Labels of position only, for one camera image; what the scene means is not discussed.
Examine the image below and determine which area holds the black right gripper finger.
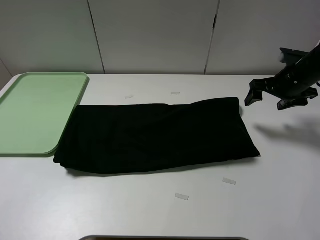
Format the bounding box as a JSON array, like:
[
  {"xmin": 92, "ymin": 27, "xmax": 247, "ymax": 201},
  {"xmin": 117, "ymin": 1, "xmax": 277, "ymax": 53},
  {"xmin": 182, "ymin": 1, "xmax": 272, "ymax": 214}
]
[
  {"xmin": 277, "ymin": 98, "xmax": 308, "ymax": 111},
  {"xmin": 244, "ymin": 86, "xmax": 263, "ymax": 107}
]

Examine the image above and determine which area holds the light green plastic tray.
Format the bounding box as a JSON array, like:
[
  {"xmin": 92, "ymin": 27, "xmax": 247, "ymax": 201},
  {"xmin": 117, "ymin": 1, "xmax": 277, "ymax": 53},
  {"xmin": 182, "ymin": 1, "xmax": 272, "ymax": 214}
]
[{"xmin": 0, "ymin": 72, "xmax": 89, "ymax": 156}]

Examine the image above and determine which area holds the black short sleeve shirt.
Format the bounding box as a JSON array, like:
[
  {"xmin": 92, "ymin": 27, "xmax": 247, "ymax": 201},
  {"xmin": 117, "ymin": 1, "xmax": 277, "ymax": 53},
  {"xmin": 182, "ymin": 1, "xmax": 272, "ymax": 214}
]
[{"xmin": 53, "ymin": 97, "xmax": 260, "ymax": 175}]

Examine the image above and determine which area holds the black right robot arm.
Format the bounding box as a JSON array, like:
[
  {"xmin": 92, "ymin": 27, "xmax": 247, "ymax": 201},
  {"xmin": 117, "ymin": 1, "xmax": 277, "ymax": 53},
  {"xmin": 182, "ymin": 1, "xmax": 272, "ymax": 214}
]
[{"xmin": 244, "ymin": 45, "xmax": 320, "ymax": 111}]

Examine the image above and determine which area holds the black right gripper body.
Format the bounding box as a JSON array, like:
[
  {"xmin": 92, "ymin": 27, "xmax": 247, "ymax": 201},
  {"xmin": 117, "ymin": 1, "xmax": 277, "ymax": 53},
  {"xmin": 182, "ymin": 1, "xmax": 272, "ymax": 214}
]
[{"xmin": 249, "ymin": 67, "xmax": 319, "ymax": 99}]

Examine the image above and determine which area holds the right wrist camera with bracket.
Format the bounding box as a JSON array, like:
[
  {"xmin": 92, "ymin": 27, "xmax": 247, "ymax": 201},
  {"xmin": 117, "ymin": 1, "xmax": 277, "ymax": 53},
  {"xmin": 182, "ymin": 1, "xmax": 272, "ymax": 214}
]
[{"xmin": 279, "ymin": 47, "xmax": 308, "ymax": 66}]

